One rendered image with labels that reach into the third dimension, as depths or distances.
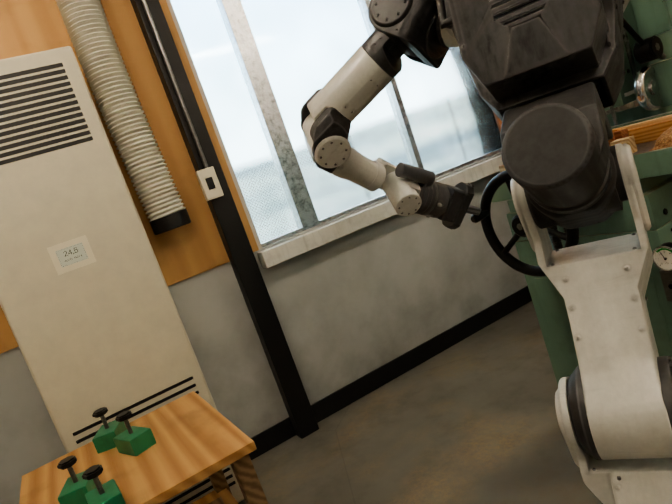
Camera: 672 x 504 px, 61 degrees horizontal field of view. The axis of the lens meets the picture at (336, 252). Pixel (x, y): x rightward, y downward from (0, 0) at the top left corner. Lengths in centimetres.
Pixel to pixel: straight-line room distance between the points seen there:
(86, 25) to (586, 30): 192
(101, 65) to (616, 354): 202
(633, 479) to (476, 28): 71
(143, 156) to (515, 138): 176
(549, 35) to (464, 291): 239
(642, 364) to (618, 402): 6
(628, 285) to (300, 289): 194
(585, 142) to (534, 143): 6
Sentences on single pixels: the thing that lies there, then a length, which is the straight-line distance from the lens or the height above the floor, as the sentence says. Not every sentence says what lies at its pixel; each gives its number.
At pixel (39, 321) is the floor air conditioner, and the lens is 219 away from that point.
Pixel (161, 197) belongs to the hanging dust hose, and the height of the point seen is 121.
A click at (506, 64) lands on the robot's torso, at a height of 116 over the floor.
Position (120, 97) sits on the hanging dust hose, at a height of 161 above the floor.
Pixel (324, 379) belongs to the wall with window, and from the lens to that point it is 279.
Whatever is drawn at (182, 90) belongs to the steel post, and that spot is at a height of 160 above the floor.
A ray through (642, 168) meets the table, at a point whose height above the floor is 86.
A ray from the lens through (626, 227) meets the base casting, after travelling 161.
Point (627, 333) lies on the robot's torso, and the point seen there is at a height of 74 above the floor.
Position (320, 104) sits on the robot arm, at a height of 123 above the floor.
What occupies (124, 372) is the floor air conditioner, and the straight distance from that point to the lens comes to 223.
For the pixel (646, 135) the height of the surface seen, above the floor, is 92.
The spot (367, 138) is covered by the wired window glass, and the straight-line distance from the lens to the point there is 299.
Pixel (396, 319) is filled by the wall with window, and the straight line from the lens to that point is 294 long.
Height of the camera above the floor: 111
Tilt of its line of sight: 8 degrees down
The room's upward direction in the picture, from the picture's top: 19 degrees counter-clockwise
